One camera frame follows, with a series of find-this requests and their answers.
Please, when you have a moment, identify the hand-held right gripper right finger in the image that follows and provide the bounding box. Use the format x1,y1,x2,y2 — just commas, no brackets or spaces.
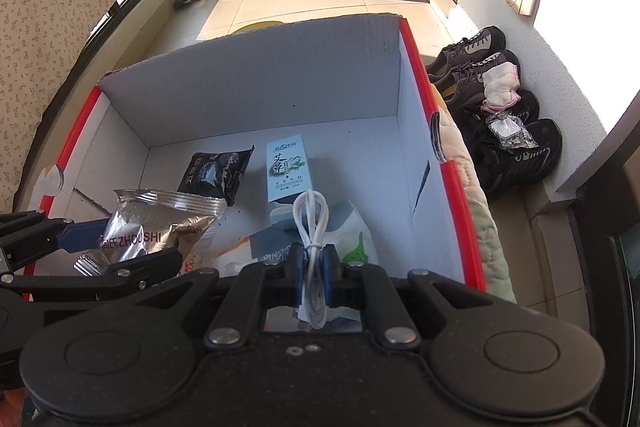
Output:
322,243,481,350

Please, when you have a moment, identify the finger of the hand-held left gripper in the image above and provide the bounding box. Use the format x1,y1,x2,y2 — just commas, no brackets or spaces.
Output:
0,211,112,277
0,248,183,305

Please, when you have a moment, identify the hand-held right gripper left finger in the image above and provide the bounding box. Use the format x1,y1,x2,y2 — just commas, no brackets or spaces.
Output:
135,242,306,350

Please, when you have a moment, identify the white pouch with green leaf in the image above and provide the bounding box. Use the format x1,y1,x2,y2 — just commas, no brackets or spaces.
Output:
247,199,381,333

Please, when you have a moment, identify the silver foil snack packet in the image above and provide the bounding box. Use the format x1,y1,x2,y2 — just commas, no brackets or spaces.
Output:
74,188,228,278

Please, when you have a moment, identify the white cable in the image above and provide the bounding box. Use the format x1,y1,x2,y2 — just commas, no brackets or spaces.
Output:
291,189,333,333

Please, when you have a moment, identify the printed white snack packet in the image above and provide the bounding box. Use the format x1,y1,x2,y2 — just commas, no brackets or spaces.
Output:
180,232,261,278

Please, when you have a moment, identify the light blue carton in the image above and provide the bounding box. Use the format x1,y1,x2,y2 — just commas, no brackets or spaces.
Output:
265,134,313,228

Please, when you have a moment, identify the black snack packet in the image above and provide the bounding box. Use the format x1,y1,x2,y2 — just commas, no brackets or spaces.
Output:
177,147,255,206

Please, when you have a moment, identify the red cardboard box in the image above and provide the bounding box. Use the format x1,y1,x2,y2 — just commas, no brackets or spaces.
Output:
30,13,488,303

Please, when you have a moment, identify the zigzag patterned quilt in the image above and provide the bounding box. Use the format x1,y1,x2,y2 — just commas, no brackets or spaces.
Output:
430,82,518,305

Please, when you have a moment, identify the floral beige curtain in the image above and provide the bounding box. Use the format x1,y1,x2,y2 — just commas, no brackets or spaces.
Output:
0,0,143,208

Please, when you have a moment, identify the black sneaker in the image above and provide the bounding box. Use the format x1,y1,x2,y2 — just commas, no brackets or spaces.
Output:
452,89,540,142
470,118,563,202

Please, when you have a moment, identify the crumpled clear wrapper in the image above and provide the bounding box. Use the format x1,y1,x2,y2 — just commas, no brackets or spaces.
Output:
484,113,538,152

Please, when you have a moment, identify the brown lace-up shoe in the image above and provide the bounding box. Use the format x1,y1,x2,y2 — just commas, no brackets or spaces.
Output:
431,50,522,108
424,26,507,80

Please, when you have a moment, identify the yellow plastic stool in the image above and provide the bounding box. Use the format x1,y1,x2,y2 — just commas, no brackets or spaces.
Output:
232,21,286,35

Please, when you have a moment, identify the pink and white cloth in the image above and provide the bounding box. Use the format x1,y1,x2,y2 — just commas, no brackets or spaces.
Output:
481,62,521,114

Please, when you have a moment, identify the dark-framed glass door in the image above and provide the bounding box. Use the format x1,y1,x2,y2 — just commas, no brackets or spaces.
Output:
570,92,640,427

